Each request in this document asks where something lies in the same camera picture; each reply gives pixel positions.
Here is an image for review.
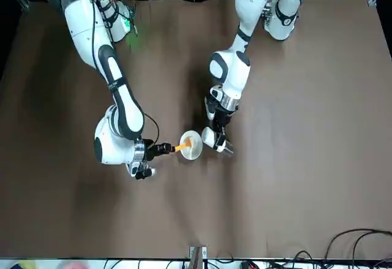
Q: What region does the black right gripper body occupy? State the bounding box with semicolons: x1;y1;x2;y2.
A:
143;138;160;162

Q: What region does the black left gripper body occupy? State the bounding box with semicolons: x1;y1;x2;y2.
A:
212;106;237;132

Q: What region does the white cylindrical oil pot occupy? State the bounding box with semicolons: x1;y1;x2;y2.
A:
200;126;235;157

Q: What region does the white round bowl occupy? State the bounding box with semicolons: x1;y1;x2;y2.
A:
179;129;204;161

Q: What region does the pink plate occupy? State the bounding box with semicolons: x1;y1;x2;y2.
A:
63;261;90;269

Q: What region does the aluminium post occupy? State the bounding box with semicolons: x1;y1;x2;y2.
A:
189;244;208;269

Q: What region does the black looped cable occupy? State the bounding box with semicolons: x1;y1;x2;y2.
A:
323;227;392;269

